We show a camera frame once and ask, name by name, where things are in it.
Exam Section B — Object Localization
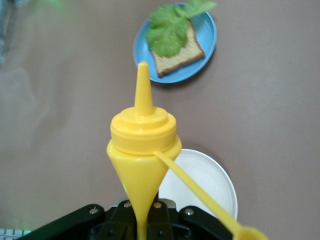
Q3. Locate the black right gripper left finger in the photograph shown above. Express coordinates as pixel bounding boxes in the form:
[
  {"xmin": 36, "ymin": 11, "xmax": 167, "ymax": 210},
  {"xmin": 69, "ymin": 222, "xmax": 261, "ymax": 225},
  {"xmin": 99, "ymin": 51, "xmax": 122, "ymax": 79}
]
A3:
[{"xmin": 19, "ymin": 201, "xmax": 139, "ymax": 240}]

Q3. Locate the beige plate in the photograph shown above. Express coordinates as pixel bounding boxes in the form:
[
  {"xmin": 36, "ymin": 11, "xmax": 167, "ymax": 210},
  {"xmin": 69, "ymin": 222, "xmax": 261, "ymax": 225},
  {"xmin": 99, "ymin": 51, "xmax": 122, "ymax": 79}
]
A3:
[{"xmin": 157, "ymin": 148, "xmax": 239, "ymax": 221}]

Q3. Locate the blue plate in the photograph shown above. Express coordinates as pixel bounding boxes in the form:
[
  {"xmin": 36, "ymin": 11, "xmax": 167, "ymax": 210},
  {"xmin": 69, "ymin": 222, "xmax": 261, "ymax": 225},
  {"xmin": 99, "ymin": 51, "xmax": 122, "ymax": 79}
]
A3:
[{"xmin": 132, "ymin": 2, "xmax": 218, "ymax": 84}]

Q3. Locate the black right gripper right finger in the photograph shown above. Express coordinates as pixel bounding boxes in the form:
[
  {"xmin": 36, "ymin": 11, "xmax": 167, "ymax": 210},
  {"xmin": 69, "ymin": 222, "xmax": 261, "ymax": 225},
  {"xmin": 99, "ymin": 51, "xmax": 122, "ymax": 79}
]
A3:
[{"xmin": 146, "ymin": 201, "xmax": 236, "ymax": 240}]

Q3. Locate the yellow squeeze bottle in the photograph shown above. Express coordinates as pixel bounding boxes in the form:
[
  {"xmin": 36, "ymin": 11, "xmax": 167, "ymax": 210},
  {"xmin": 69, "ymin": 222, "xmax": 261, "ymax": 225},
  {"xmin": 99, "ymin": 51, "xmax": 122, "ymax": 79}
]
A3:
[{"xmin": 106, "ymin": 61, "xmax": 270, "ymax": 240}]

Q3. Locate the brown bread slice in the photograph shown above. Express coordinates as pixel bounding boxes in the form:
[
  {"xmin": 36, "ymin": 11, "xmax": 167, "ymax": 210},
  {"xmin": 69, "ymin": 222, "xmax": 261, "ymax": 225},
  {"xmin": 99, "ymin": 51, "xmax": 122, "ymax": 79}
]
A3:
[{"xmin": 151, "ymin": 18, "xmax": 206, "ymax": 78}]

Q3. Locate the green lettuce leaf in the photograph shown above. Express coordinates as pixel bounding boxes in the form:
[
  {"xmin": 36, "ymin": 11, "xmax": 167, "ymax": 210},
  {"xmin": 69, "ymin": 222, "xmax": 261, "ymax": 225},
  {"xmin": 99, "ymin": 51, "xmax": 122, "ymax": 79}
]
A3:
[{"xmin": 144, "ymin": 0, "xmax": 218, "ymax": 57}]

